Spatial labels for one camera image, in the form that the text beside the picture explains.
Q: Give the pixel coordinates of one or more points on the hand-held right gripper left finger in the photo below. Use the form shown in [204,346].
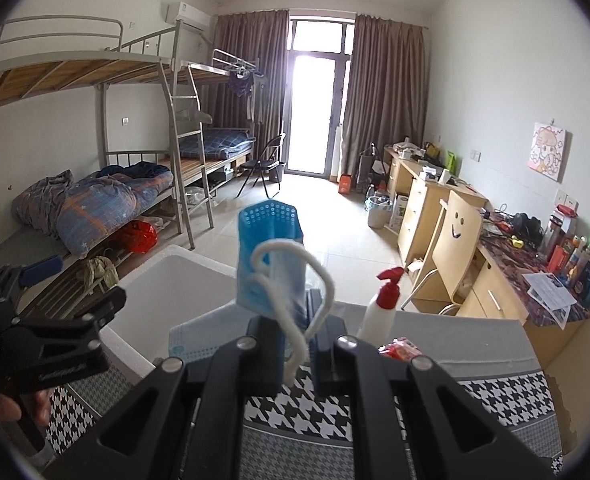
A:
[265,355]

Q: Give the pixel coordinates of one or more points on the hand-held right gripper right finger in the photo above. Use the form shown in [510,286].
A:
[315,312]

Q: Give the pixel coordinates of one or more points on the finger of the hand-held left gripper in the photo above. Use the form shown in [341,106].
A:
[90,307]
[40,269]

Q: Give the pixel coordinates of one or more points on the blue face mask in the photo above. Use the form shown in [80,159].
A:
[200,335]
[255,270]

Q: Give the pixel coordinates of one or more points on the white foam box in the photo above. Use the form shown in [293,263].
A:
[175,285]

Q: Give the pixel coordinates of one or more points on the person's left hand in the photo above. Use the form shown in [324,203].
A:
[5,407]

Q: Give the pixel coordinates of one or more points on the olive cloth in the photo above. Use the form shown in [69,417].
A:
[97,272]

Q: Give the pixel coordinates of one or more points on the white plastic spray bottle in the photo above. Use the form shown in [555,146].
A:
[377,320]

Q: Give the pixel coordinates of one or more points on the blue orange patterned quilt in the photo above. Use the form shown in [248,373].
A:
[90,205]

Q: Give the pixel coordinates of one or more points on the red plastic bag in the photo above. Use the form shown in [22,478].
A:
[140,237]

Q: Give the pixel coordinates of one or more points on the red snack packet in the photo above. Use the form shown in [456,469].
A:
[400,350]

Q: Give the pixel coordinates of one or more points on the white trash bin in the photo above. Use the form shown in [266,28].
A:
[377,215]

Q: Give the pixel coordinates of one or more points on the white green carton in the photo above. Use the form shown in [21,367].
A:
[398,212]

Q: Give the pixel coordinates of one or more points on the orange box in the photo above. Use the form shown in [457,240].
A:
[345,184]

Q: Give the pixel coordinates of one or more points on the houndstooth tablecloth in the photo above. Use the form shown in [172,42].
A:
[450,345]

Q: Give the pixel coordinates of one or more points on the wooden desk with drawers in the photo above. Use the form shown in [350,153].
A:
[420,210]

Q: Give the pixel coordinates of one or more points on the black folding chair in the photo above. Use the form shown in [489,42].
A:
[260,164]

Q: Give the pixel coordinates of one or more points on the wooden chair with smiley face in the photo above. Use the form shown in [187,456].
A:
[460,230]

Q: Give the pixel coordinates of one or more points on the metal bunk bed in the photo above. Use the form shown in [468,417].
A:
[215,162]
[75,67]

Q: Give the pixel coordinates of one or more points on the wooden desk with patterned cover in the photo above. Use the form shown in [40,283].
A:
[495,295]

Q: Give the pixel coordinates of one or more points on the blue plaid bedding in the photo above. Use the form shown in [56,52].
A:
[215,141]

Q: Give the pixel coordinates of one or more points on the glass balcony door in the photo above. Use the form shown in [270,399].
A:
[310,110]

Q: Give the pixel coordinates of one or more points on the green packet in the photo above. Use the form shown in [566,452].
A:
[451,160]

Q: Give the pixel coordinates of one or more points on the printed paper sheets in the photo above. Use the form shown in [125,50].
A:
[550,290]

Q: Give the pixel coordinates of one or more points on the brown curtain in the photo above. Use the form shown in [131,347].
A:
[255,40]
[385,85]

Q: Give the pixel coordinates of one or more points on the dark hanging clothes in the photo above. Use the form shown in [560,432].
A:
[240,85]

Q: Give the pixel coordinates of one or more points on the row of toiletry bottles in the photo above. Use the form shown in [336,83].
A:
[582,280]

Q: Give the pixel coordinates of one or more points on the white air conditioner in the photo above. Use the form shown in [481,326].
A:
[187,14]

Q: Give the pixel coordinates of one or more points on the pink wall picture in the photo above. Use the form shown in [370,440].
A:
[547,152]

